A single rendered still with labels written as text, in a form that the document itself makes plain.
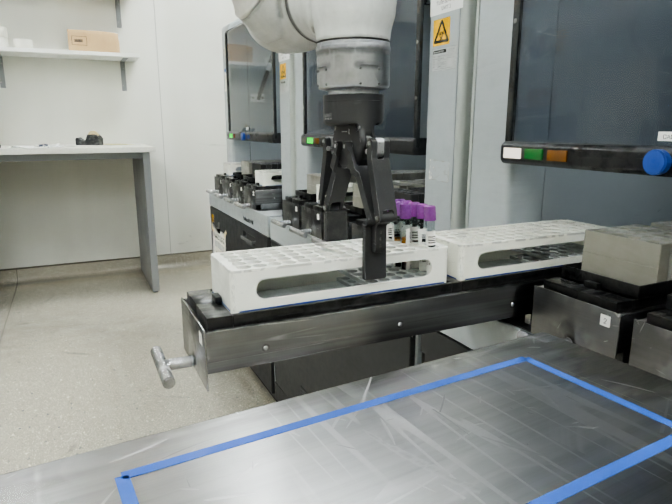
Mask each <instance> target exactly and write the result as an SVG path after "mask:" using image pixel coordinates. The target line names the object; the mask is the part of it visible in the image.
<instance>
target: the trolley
mask: <svg viewBox="0 0 672 504"><path fill-rule="evenodd" d="M0 504H672V381H670V380H668V379H665V378H663V377H660V376H657V375H655V374H652V373H650V372H647V371H644V370H642V369H639V368H637V367H634V366H631V365H629V364H626V363H624V362H621V361H618V360H616V359H613V358H611V357H608V356H605V355H603V354H600V353H598V352H595V351H592V350H590V349H587V348H585V347H582V346H579V345H577V344H574V343H572V342H569V341H566V340H564V339H561V338H559V337H556V336H553V335H551V334H548V333H546V332H539V333H535V334H531V335H527V336H524V337H520V338H516V339H512V340H508V341H505V342H501V343H497V344H493V345H490V346H486V347H482V348H478V349H474V350H471V351H467V352H463V353H459V354H456V355H452V356H448V357H444V358H440V359H437V360H433V361H429V362H425V363H421V364H418V365H414V366H410V367H406V368H403V369H399V370H395V371H391V372H387V373H384V374H380V375H376V376H372V377H368V378H365V379H361V380H357V381H353V382H350V383H346V384H342V385H338V386H334V387H331V388H327V389H323V390H319V391H316V392H312V393H308V394H304V395H300V396H297V397H293V398H289V399H285V400H281V401H278V402H274V403H270V404H266V405H263V406H259V407H255V408H251V409H247V410H244V411H240V412H236V413H232V414H228V415H225V416H221V417H217V418H213V419H210V420H206V421H202V422H198V423H194V424H191V425H187V426H183V427H179V428H176V429H172V430H168V431H164V432H160V433H157V434H153V435H149V436H145V437H141V438H138V439H134V440H130V441H126V442H123V443H119V444H115V445H111V446H107V447H104V448H100V449H96V450H92V451H89V452H85V453H81V454H77V455H73V456H70V457H66V458H62V459H58V460H54V461H51V462H47V463H43V464H39V465H36V466H32V467H28V468H24V469H20V470H17V471H13V472H9V473H5V474H1V475H0Z"/></svg>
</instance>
